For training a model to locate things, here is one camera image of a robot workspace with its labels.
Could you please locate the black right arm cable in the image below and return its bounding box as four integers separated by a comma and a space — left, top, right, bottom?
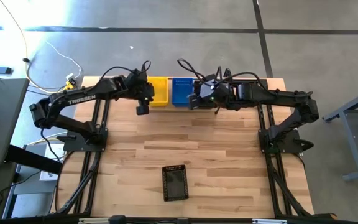
177, 58, 269, 91

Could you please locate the grey desk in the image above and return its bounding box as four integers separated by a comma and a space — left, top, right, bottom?
0, 77, 30, 169

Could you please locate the yellow white power plug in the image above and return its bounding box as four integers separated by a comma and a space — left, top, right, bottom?
64, 72, 78, 91

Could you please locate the black aluminium rig frame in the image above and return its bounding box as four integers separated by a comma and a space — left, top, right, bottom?
50, 99, 338, 224

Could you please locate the blue plastic slotted basket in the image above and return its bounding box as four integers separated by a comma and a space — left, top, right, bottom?
171, 77, 195, 108

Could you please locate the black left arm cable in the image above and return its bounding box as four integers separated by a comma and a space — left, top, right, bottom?
99, 60, 152, 82

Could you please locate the black plastic slotted basket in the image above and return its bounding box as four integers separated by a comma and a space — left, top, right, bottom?
187, 93, 202, 110
161, 164, 190, 202

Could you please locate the white floor cable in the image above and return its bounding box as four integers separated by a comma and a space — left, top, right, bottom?
44, 40, 83, 78

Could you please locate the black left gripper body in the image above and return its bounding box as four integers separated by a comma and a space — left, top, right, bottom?
124, 70, 150, 106

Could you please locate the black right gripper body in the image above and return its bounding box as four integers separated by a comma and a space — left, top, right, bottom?
197, 81, 239, 110

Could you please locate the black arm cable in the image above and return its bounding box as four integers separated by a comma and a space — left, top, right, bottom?
177, 58, 269, 91
99, 60, 152, 82

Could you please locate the yellow floor cable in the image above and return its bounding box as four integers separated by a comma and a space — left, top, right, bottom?
0, 0, 74, 94

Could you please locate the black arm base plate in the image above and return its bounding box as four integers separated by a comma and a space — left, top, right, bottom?
57, 129, 109, 153
257, 129, 315, 155

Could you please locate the yellow plastic slotted basket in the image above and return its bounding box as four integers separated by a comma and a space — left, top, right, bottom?
147, 76, 169, 108

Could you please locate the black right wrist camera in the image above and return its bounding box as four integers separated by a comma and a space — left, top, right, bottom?
202, 79, 219, 96

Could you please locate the white paper sheet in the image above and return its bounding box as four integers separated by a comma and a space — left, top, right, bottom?
38, 142, 67, 182

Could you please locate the grey metal stand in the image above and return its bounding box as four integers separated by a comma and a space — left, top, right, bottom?
321, 84, 358, 182

